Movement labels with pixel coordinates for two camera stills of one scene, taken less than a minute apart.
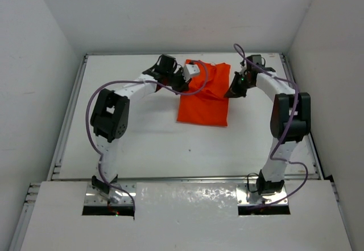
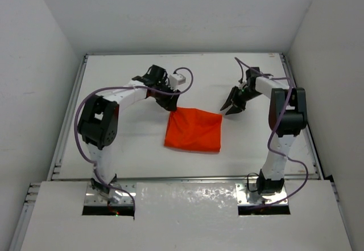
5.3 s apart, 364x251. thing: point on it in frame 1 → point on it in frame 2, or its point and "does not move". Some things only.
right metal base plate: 247,195 does not move
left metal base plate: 94,197 does not move
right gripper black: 234,91 → 234,95
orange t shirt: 205,102 → 194,129
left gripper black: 178,83 → 166,98
